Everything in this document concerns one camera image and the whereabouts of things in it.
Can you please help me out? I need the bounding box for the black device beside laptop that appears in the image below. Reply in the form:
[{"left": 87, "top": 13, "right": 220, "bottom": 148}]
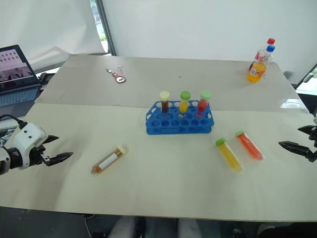
[{"left": 38, "top": 71, "right": 54, "bottom": 87}]

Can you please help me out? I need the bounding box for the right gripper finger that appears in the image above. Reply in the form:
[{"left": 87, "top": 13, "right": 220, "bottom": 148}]
[
  {"left": 278, "top": 141, "right": 312, "bottom": 162},
  {"left": 298, "top": 125, "right": 317, "bottom": 136}
]

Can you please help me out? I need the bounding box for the amber labelled tube, cream cap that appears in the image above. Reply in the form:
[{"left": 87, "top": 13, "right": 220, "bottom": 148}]
[{"left": 91, "top": 145, "right": 128, "bottom": 175}]

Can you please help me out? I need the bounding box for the clear bottle with red cap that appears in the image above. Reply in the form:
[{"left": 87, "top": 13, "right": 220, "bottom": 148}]
[{"left": 254, "top": 38, "right": 276, "bottom": 63}]

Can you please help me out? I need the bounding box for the blue plastic test tube rack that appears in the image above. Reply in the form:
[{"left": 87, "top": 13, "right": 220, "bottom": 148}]
[{"left": 145, "top": 100, "right": 215, "bottom": 135}]

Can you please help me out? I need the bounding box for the orange tube with green cap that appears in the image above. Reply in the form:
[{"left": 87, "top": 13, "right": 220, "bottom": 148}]
[{"left": 235, "top": 130, "right": 265, "bottom": 161}]

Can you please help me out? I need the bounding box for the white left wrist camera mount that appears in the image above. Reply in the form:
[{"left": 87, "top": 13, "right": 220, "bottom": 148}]
[{"left": 12, "top": 123, "right": 49, "bottom": 171}]

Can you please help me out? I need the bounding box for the brown tube with cream cap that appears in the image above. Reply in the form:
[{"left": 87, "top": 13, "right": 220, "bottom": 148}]
[{"left": 159, "top": 91, "right": 171, "bottom": 114}]

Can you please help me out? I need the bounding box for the long yellow tube, green cap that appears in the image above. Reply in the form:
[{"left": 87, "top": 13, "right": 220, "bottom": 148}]
[{"left": 215, "top": 137, "right": 244, "bottom": 173}]

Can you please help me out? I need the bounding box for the red bottle opener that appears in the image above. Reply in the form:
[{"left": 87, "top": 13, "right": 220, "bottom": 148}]
[{"left": 111, "top": 71, "right": 127, "bottom": 84}]

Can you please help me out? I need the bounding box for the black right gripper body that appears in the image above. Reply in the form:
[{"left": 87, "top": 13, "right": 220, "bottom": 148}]
[{"left": 307, "top": 126, "right": 317, "bottom": 163}]

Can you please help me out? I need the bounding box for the dark frame with grey handle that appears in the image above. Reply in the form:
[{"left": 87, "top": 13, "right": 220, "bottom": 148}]
[{"left": 295, "top": 62, "right": 317, "bottom": 118}]

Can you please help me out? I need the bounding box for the black metal frame pole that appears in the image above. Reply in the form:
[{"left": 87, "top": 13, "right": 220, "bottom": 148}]
[{"left": 95, "top": 0, "right": 117, "bottom": 56}]

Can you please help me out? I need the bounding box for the red tube with green cap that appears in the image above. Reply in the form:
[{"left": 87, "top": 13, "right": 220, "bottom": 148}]
[{"left": 195, "top": 90, "right": 213, "bottom": 118}]

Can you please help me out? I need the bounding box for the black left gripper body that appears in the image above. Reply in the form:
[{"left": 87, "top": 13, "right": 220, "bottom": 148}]
[{"left": 29, "top": 145, "right": 52, "bottom": 167}]

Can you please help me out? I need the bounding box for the open laptop computer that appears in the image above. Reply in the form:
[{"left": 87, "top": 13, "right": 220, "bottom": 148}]
[{"left": 0, "top": 44, "right": 42, "bottom": 108}]

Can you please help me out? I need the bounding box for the orange soda bottle, blue cap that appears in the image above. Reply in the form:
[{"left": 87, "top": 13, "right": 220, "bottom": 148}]
[{"left": 246, "top": 45, "right": 276, "bottom": 83}]

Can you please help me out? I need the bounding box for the short yellow tube, green cap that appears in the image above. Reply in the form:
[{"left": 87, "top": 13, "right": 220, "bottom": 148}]
[{"left": 178, "top": 90, "right": 192, "bottom": 118}]

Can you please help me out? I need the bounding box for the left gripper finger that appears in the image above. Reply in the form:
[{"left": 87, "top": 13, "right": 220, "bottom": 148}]
[
  {"left": 43, "top": 135, "right": 60, "bottom": 146},
  {"left": 46, "top": 152, "right": 74, "bottom": 167}
]

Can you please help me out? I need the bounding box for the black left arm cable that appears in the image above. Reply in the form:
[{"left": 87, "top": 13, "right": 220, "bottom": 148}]
[{"left": 0, "top": 114, "right": 28, "bottom": 130}]

